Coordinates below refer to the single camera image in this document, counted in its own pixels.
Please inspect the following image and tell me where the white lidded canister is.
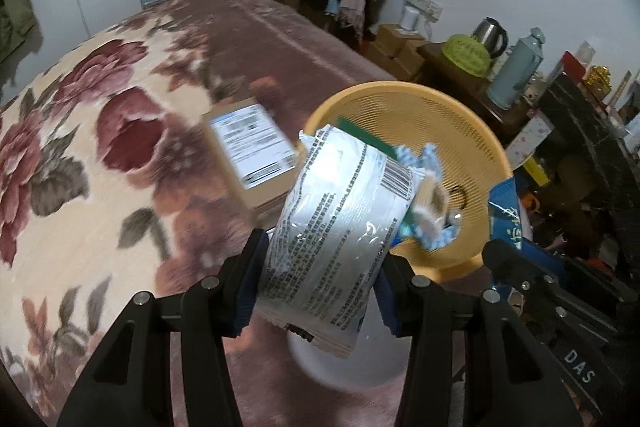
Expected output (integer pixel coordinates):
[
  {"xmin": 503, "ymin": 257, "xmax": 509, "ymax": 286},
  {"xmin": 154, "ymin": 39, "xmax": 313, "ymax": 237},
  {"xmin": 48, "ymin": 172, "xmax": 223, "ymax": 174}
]
[{"xmin": 287, "ymin": 307, "xmax": 412, "ymax": 391}]

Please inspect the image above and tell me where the black hair tie with pearl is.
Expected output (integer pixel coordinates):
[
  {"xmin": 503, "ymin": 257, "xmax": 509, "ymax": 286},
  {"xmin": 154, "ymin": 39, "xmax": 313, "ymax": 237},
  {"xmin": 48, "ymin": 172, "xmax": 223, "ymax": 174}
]
[{"xmin": 442, "ymin": 186, "xmax": 469, "ymax": 224}]

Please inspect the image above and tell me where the pale blue thermos flask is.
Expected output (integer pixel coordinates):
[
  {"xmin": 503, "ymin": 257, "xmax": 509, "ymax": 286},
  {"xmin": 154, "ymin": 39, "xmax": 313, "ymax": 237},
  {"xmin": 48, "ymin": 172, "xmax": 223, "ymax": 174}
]
[{"xmin": 486, "ymin": 27, "xmax": 546, "ymax": 110}]

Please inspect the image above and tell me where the olive hooded jacket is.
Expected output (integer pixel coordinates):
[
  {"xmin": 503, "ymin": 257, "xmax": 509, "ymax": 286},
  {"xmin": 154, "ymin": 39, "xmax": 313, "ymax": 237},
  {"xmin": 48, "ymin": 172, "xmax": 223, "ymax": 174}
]
[{"xmin": 0, "ymin": 0, "xmax": 37, "ymax": 64}]

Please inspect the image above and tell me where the black stone counter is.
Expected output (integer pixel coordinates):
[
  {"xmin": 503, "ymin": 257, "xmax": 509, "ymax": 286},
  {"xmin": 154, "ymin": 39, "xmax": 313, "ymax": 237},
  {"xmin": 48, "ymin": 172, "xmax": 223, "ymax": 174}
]
[{"xmin": 540, "ymin": 72, "xmax": 640, "ymax": 273}]

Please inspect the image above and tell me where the dark blue packet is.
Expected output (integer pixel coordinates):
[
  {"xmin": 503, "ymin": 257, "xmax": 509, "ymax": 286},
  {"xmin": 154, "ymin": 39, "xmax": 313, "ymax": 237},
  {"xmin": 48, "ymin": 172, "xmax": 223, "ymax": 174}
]
[{"xmin": 487, "ymin": 179, "xmax": 532, "ymax": 253}]

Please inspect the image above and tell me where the blue wet wipes packet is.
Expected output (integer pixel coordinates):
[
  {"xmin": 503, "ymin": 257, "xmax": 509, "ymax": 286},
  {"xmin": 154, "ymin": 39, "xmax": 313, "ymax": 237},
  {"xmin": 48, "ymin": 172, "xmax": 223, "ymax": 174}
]
[{"xmin": 257, "ymin": 127, "xmax": 419, "ymax": 359}]

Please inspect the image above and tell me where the white wall power strip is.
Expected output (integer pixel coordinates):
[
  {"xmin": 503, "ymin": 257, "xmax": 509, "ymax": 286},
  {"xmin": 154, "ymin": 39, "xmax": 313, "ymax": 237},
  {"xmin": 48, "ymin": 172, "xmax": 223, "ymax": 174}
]
[{"xmin": 404, "ymin": 0, "xmax": 444, "ymax": 22}]

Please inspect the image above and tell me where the steel electric kettle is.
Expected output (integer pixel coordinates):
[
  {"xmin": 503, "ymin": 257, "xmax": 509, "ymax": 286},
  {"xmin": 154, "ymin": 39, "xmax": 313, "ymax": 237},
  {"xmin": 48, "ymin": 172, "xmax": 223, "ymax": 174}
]
[{"xmin": 470, "ymin": 17, "xmax": 509, "ymax": 60}]

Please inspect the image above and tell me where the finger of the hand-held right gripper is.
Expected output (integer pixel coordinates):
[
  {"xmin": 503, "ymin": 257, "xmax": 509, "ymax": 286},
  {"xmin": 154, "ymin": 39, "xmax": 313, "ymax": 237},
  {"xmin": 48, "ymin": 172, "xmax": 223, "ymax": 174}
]
[{"xmin": 482, "ymin": 239, "xmax": 556, "ymax": 303}]

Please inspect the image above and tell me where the dark wooden side table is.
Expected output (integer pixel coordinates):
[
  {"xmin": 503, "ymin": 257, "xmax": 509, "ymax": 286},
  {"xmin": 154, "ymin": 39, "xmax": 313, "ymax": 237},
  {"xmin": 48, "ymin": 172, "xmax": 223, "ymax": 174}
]
[{"xmin": 417, "ymin": 42, "xmax": 532, "ymax": 144}]

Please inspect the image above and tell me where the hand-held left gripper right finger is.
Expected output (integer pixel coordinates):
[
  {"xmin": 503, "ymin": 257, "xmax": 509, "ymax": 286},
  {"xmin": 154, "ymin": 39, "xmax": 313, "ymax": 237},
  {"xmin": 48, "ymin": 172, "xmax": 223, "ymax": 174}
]
[{"xmin": 372, "ymin": 254, "xmax": 571, "ymax": 427}]

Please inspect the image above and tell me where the stack of cardboard boxes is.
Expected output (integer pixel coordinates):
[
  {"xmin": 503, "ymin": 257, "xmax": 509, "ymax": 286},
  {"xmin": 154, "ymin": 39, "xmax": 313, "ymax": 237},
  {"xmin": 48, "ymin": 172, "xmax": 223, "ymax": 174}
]
[{"xmin": 367, "ymin": 24, "xmax": 429, "ymax": 80}]

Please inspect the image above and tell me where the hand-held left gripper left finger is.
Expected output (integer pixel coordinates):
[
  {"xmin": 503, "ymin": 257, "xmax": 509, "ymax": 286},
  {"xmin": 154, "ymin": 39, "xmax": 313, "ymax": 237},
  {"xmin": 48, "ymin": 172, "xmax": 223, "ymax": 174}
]
[{"xmin": 57, "ymin": 228, "xmax": 271, "ymax": 427}]

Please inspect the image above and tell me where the yellow plastic basket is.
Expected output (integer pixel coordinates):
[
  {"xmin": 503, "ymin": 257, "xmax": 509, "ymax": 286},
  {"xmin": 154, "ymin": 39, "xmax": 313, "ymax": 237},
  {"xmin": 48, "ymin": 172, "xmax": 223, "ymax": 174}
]
[{"xmin": 300, "ymin": 82, "xmax": 514, "ymax": 281}]

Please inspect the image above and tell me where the blue white snack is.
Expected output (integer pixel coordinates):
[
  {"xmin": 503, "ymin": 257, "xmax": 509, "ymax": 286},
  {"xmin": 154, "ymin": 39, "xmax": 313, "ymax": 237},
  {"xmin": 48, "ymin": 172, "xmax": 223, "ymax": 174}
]
[{"xmin": 394, "ymin": 144, "xmax": 462, "ymax": 251}]

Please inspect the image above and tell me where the brown cardboard box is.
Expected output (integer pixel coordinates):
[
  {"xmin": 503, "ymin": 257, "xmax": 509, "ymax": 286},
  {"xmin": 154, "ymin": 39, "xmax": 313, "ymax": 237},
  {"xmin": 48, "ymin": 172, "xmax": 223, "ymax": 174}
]
[{"xmin": 202, "ymin": 99, "xmax": 302, "ymax": 219}]

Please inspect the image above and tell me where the green scouring pad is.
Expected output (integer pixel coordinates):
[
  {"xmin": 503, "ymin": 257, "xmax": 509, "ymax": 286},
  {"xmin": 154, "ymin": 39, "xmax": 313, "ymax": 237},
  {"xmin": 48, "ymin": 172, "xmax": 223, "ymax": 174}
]
[{"xmin": 336, "ymin": 117, "xmax": 402, "ymax": 156}]

